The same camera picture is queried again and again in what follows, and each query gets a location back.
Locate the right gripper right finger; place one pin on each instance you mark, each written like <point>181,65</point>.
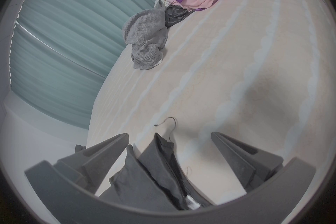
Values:
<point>244,165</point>

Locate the black T-shirt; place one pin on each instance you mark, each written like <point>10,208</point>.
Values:
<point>147,178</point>

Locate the black glossy garment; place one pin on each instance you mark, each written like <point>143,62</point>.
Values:
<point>175,14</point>

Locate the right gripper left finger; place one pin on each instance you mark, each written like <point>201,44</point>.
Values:
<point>102,167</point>

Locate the bed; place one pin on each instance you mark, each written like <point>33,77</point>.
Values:
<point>236,60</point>

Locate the grey garment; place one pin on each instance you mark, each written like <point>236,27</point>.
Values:
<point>144,28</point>

